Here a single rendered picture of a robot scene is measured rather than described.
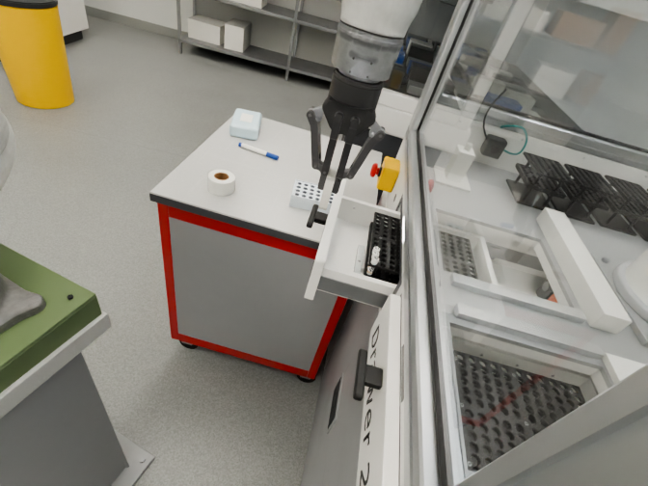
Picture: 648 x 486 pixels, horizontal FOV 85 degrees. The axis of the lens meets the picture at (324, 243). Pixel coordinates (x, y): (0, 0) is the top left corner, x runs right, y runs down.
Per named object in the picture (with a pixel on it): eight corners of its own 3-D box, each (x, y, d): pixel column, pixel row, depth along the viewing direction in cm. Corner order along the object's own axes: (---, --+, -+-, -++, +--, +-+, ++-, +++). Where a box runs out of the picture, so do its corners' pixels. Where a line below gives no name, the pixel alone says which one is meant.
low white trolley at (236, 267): (168, 352, 137) (148, 191, 89) (229, 251, 185) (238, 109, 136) (310, 393, 138) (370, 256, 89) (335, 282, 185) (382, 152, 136)
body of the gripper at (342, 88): (327, 70, 48) (313, 134, 54) (387, 89, 48) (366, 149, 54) (336, 59, 54) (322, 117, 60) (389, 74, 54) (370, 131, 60)
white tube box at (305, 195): (288, 205, 97) (291, 195, 95) (293, 189, 104) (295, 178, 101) (333, 216, 98) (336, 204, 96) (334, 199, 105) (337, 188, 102)
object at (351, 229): (315, 290, 67) (322, 268, 63) (336, 214, 86) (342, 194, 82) (517, 349, 67) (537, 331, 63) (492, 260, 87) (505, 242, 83)
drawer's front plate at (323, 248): (303, 299, 66) (315, 257, 59) (329, 213, 89) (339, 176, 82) (311, 302, 66) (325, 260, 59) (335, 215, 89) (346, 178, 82)
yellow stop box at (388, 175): (373, 188, 99) (382, 166, 94) (375, 175, 104) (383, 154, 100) (391, 193, 99) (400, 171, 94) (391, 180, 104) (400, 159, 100)
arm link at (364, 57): (404, 44, 44) (388, 93, 48) (404, 33, 51) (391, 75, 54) (334, 23, 44) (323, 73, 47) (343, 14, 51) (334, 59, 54)
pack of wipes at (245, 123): (256, 142, 120) (258, 129, 117) (229, 136, 119) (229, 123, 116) (261, 123, 132) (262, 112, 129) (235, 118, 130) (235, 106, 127)
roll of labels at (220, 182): (204, 193, 93) (204, 180, 90) (211, 179, 98) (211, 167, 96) (230, 198, 94) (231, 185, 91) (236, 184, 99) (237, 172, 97)
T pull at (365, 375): (351, 400, 45) (354, 395, 45) (358, 351, 51) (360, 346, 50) (378, 408, 46) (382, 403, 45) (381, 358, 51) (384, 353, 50)
